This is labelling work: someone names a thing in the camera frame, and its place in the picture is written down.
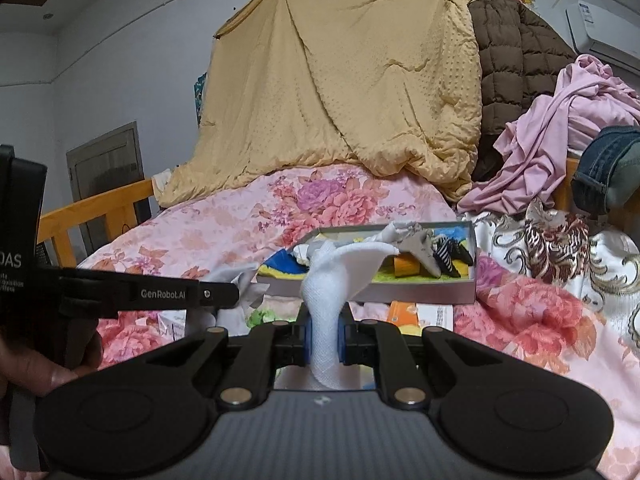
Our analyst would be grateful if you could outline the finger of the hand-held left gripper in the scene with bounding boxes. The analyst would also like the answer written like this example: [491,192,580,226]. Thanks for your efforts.
[47,267,242,321]

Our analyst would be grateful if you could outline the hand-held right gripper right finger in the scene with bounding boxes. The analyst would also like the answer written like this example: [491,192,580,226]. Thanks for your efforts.
[339,317,505,407]

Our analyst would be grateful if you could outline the orange tape ring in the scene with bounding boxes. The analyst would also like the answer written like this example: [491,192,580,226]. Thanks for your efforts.
[394,255,427,279]

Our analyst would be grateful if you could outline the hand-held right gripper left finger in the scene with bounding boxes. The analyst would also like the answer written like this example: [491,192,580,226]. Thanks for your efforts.
[145,319,314,407]

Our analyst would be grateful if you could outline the yellow quilted blanket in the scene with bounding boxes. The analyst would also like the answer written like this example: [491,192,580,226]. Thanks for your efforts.
[159,0,484,209]

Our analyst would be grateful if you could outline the person's left hand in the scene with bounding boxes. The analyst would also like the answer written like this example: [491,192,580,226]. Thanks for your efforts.
[0,332,104,403]

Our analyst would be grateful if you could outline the grey door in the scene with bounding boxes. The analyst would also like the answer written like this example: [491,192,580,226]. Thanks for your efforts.
[66,121,147,257]

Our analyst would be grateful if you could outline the blue jeans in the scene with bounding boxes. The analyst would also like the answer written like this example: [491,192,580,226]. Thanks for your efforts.
[570,126,640,217]

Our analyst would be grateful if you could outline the pale grey sock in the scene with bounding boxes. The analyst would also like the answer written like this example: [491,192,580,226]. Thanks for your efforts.
[209,264,272,333]

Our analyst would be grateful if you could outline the taupe sock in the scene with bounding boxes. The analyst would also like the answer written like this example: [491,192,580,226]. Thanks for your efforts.
[382,222,444,279]

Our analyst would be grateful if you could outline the green and white packet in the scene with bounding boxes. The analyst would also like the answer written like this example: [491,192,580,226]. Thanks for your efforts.
[246,307,282,337]

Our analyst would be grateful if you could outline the wooden bed frame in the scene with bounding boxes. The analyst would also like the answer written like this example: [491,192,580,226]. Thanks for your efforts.
[36,157,640,267]

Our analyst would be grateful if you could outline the pink garment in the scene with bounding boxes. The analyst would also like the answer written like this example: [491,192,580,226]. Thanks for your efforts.
[456,54,640,216]

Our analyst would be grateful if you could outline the white air conditioner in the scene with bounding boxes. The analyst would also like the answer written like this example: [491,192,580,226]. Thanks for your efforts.
[565,0,640,69]

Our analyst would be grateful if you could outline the brown quilted jacket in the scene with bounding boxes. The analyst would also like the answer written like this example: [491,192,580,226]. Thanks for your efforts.
[467,0,579,184]

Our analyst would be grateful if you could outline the orange and white booklet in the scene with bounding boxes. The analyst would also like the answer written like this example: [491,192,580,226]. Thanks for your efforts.
[387,301,454,334]

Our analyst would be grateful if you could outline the black and white striped sock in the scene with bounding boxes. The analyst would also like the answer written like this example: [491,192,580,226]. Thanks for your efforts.
[432,236,475,279]

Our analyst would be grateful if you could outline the grey box with cartoon lining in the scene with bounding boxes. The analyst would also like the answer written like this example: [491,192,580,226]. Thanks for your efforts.
[256,220,479,306]

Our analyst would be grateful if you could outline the pink floral bedsheet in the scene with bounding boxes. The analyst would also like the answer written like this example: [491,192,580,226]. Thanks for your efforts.
[75,162,640,480]

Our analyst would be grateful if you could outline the white cloth with gold ornaments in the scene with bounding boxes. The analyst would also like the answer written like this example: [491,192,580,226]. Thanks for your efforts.
[470,199,640,361]

